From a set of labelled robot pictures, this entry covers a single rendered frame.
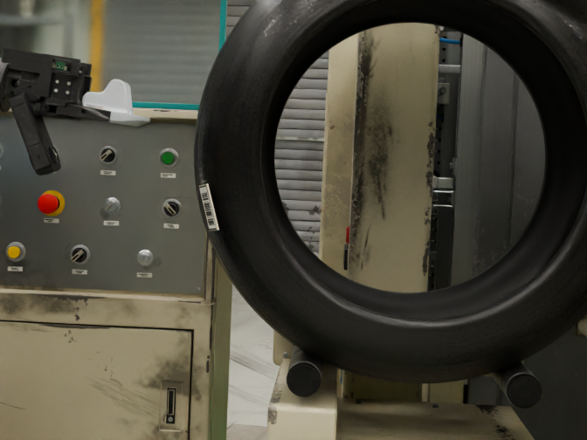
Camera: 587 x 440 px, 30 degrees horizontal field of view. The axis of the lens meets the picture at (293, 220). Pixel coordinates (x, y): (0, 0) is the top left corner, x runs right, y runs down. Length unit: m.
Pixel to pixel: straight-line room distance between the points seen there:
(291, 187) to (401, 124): 9.10
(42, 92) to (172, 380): 0.83
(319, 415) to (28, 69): 0.61
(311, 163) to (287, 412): 9.42
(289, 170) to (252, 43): 9.47
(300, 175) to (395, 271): 9.07
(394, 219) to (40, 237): 0.79
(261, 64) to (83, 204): 0.91
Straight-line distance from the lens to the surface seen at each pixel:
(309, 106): 10.82
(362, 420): 1.63
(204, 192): 1.40
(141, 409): 2.19
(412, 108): 1.76
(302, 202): 10.83
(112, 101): 1.51
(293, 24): 1.39
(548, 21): 1.41
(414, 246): 1.76
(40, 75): 1.52
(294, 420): 1.42
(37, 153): 1.53
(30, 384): 2.23
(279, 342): 1.75
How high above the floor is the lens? 1.18
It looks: 3 degrees down
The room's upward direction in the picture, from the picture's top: 2 degrees clockwise
